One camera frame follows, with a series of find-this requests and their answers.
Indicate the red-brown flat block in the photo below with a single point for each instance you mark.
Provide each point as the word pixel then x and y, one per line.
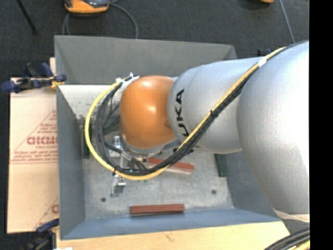
pixel 157 209
pixel 182 165

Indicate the grey metal bin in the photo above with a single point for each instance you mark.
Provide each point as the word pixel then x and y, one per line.
pixel 166 191

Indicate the dark green flat block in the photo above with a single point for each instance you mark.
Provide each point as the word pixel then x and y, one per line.
pixel 221 165

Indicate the brown cardboard board red print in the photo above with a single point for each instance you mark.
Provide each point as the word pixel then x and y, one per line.
pixel 31 186

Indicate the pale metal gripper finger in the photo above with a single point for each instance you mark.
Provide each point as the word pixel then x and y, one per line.
pixel 118 185
pixel 116 146

